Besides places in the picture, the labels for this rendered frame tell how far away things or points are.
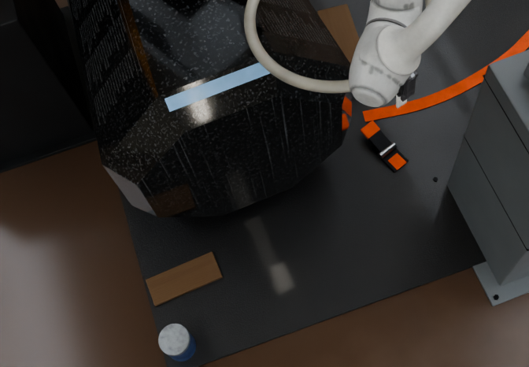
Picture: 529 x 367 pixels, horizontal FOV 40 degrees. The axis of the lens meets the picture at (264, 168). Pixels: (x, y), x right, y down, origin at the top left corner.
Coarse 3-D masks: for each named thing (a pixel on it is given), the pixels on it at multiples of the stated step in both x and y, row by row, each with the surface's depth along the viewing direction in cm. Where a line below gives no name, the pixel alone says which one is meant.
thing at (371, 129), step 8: (368, 128) 260; (376, 128) 260; (368, 136) 259; (376, 136) 260; (384, 136) 260; (376, 144) 259; (384, 144) 259; (392, 144) 259; (376, 152) 261; (384, 152) 258; (392, 152) 260; (400, 152) 260; (384, 160) 259; (392, 160) 259; (400, 160) 258; (408, 160) 258; (392, 168) 258
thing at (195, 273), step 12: (192, 264) 250; (204, 264) 249; (216, 264) 249; (156, 276) 249; (168, 276) 249; (180, 276) 248; (192, 276) 248; (204, 276) 247; (216, 276) 247; (156, 288) 247; (168, 288) 247; (180, 288) 246; (192, 288) 246; (156, 300) 246; (168, 300) 246
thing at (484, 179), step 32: (512, 64) 182; (480, 96) 195; (512, 96) 179; (480, 128) 204; (512, 128) 182; (480, 160) 213; (512, 160) 190; (480, 192) 223; (512, 192) 198; (480, 224) 234; (512, 224) 206; (512, 256) 216; (512, 288) 237
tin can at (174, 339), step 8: (168, 328) 229; (176, 328) 229; (184, 328) 229; (160, 336) 229; (168, 336) 228; (176, 336) 228; (184, 336) 228; (192, 336) 237; (160, 344) 228; (168, 344) 227; (176, 344) 227; (184, 344) 227; (192, 344) 233; (168, 352) 226; (176, 352) 226; (184, 352) 229; (192, 352) 236; (176, 360) 236; (184, 360) 237
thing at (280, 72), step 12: (252, 0) 187; (252, 12) 185; (252, 24) 183; (252, 36) 181; (252, 48) 180; (264, 60) 177; (276, 72) 175; (288, 72) 174; (300, 84) 173; (312, 84) 172; (324, 84) 171; (336, 84) 170; (348, 84) 170
